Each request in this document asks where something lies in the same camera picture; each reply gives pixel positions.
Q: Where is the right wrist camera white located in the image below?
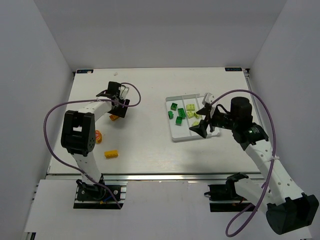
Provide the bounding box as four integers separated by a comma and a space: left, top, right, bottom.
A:
202, 92, 215, 109

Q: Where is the dark green small lego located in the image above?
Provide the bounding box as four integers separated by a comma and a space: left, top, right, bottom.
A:
167, 111, 174, 119

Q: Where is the orange flower lego piece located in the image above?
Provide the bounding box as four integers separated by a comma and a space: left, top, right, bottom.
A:
95, 130, 102, 144

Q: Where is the dark green square lego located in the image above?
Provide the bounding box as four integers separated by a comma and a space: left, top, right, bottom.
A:
177, 108, 186, 119

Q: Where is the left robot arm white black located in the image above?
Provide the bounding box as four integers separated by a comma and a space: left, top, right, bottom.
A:
61, 81, 130, 183

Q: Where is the purple cable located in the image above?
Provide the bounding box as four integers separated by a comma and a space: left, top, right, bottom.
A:
225, 89, 276, 238
43, 82, 141, 210

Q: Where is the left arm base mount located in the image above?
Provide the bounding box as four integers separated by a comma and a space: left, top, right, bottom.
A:
73, 179, 126, 210

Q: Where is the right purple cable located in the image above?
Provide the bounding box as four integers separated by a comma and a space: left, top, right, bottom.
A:
225, 89, 276, 238

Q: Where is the yellow long lego brick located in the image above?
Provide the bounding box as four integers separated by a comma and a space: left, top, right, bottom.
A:
104, 150, 119, 159

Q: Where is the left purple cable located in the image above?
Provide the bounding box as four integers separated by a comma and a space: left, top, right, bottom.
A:
43, 82, 141, 210

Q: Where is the dark green lego brick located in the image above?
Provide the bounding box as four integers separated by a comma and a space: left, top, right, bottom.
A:
175, 116, 183, 126

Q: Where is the orange lego brick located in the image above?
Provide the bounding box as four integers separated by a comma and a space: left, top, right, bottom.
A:
109, 114, 120, 121

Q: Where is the corner label sticker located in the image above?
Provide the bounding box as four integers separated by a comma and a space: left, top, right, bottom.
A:
224, 67, 243, 72
76, 69, 94, 74

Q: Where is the white three-compartment tray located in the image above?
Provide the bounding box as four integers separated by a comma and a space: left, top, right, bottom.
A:
164, 92, 223, 143

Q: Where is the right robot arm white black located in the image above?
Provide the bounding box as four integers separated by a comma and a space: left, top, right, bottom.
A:
189, 93, 320, 235

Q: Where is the lime lego brick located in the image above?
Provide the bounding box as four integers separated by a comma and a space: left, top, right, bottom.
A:
185, 103, 196, 112
187, 111, 194, 119
191, 121, 200, 127
193, 112, 201, 119

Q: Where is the right corner label sticker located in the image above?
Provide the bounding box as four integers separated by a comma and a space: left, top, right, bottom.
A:
224, 67, 243, 72

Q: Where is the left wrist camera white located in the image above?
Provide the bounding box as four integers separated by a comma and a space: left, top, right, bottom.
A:
119, 85, 130, 100

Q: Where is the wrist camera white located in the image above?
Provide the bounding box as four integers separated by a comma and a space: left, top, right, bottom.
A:
202, 92, 215, 109
119, 85, 130, 100

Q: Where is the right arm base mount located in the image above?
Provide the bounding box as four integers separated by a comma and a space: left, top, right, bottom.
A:
203, 172, 255, 213

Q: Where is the left corner label sticker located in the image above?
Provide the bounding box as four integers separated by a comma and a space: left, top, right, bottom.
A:
76, 69, 94, 74

